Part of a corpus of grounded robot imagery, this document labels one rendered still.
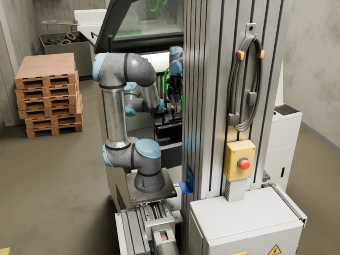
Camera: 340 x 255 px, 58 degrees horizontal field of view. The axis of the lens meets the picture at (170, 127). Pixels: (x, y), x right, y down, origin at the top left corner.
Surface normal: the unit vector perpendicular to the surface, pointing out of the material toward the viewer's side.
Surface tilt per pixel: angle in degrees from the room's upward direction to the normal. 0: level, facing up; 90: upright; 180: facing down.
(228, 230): 0
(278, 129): 90
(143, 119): 90
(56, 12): 90
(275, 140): 90
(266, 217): 0
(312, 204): 0
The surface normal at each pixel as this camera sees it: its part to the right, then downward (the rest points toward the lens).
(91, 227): 0.00, -0.88
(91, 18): 0.25, 0.46
